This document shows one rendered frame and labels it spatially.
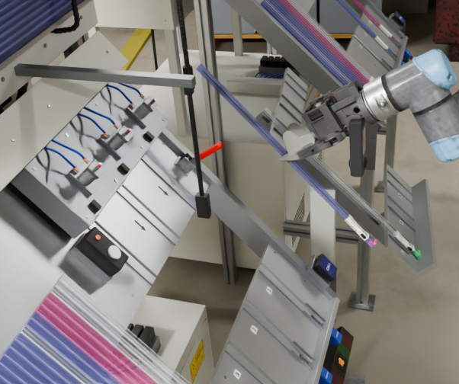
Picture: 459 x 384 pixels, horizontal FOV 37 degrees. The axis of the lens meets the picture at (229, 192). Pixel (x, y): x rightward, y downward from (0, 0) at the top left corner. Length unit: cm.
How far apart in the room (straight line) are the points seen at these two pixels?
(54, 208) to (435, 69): 68
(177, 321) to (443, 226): 156
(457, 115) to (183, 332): 79
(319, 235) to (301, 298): 31
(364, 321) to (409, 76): 140
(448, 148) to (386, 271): 147
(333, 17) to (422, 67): 306
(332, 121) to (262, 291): 36
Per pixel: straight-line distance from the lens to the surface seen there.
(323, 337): 145
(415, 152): 341
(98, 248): 111
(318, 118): 130
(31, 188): 111
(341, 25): 431
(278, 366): 134
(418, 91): 126
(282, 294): 143
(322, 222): 171
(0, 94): 115
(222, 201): 144
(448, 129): 127
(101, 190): 115
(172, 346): 161
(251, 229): 146
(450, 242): 287
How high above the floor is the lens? 179
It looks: 35 degrees down
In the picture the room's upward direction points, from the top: 5 degrees counter-clockwise
